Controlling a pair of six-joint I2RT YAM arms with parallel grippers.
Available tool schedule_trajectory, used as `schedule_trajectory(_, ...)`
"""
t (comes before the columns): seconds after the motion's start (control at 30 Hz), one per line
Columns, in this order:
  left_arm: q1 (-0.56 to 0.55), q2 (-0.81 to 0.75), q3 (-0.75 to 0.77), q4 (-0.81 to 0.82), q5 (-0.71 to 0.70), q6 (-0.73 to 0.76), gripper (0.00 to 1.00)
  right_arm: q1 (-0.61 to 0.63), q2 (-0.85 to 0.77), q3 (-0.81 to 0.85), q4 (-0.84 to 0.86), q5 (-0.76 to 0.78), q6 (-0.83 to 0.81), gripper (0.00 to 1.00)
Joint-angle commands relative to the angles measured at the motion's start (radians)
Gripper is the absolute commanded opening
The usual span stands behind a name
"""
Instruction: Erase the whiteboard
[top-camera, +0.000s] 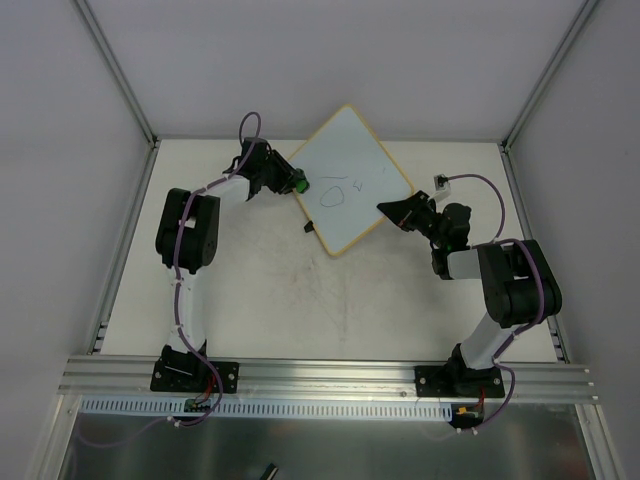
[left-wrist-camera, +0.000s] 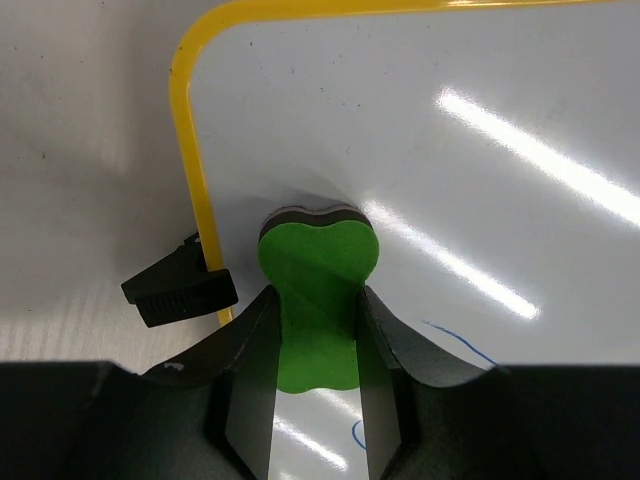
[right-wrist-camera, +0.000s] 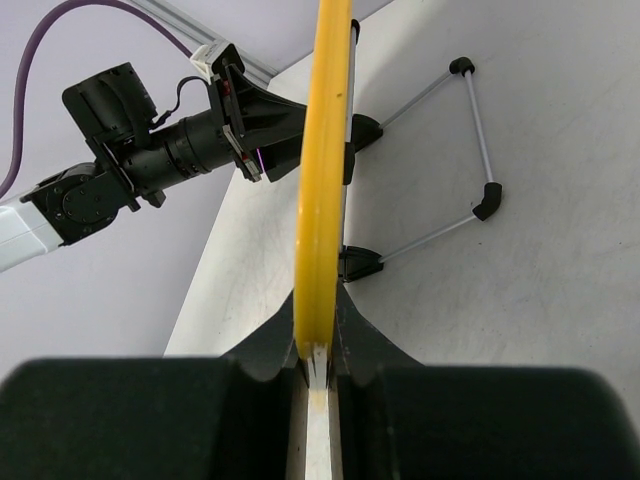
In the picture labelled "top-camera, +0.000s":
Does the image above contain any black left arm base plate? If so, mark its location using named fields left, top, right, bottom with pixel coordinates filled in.
left=150, top=358, right=240, bottom=394

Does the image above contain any white board with yellow frame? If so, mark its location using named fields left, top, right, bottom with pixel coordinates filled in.
left=289, top=104, right=415, bottom=257

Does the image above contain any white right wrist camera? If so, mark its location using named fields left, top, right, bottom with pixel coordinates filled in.
left=434, top=174, right=451, bottom=199

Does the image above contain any left aluminium frame post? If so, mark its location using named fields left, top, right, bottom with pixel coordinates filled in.
left=71, top=0, right=157, bottom=146

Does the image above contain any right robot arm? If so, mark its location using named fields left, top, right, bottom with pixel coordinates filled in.
left=377, top=191, right=562, bottom=399

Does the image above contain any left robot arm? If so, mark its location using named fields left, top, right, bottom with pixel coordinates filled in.
left=154, top=137, right=309, bottom=390

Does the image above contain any aluminium frame post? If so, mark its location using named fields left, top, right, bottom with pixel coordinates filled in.
left=501, top=0, right=601, bottom=153
left=71, top=0, right=157, bottom=146

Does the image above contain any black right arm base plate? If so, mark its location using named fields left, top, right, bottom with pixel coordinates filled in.
left=414, top=365, right=505, bottom=399

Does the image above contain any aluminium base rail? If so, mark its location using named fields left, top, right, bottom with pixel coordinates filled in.
left=57, top=355, right=600, bottom=404

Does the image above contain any white slotted cable duct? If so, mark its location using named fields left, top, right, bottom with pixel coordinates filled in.
left=79, top=396, right=453, bottom=423

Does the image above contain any right aluminium frame post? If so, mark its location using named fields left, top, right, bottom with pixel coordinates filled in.
left=501, top=0, right=601, bottom=153

